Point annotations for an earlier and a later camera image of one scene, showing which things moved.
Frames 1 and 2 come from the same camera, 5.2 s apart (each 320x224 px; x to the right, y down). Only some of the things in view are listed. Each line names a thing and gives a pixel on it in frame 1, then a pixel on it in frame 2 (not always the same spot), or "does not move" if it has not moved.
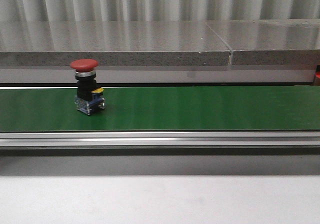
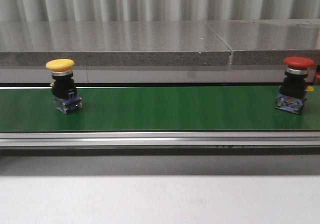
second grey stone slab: (292, 42) does not move
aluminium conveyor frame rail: (242, 140) does not move
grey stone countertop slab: (111, 43) does not move
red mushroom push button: (88, 98) to (292, 92)
